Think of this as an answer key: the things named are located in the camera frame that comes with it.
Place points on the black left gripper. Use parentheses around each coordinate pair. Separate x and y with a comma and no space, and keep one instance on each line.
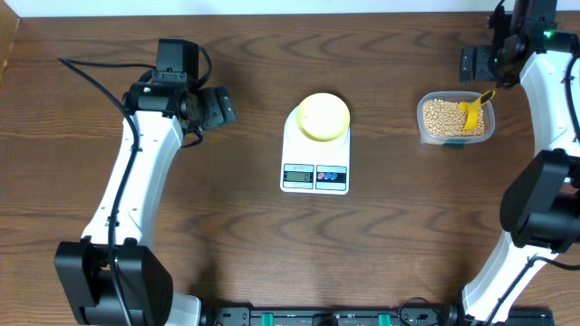
(217,116)

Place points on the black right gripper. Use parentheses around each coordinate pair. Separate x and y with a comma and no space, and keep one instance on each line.
(480,71)

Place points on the yellow plastic scoop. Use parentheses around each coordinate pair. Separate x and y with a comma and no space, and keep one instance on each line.
(472,108)

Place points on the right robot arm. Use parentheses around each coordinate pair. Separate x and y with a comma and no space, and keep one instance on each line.
(539,221)

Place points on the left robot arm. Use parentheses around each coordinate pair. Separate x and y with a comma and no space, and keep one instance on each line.
(111,276)

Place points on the yellow plastic bowl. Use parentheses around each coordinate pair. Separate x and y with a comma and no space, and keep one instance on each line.
(323,117)

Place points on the white digital kitchen scale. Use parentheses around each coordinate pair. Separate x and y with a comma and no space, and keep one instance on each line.
(313,167)

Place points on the soybeans pile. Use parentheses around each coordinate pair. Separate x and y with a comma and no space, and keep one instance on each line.
(444,118)

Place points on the green tape label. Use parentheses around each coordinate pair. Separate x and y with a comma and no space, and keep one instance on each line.
(455,146)

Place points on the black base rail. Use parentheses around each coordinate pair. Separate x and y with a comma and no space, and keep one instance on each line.
(416,311)

